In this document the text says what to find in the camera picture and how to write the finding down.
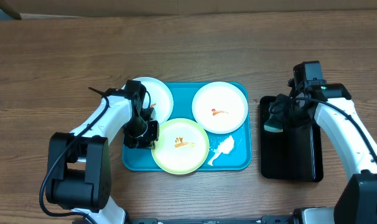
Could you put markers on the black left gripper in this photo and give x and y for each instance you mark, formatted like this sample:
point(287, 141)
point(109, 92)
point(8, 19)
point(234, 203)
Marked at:
point(147, 142)

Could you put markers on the white plate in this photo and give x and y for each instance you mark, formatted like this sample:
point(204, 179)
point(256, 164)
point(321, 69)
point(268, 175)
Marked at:
point(160, 98)
point(220, 107)

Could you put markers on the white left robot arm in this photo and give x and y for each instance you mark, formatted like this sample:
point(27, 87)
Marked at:
point(78, 178)

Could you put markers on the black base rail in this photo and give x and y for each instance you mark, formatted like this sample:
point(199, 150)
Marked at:
point(267, 219)

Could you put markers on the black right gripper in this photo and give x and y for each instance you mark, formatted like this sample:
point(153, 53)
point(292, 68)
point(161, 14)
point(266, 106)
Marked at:
point(281, 101)

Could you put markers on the black plastic tray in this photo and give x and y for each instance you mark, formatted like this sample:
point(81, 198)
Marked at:
point(293, 154)

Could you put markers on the white foam blob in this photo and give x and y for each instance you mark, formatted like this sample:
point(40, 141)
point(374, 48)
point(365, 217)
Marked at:
point(225, 147)

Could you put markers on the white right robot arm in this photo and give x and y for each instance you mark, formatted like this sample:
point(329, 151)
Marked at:
point(313, 101)

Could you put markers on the green yellow sponge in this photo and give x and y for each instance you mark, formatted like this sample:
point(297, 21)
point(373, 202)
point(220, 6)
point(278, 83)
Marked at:
point(275, 123)

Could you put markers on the light green plate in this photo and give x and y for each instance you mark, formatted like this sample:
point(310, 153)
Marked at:
point(182, 147)

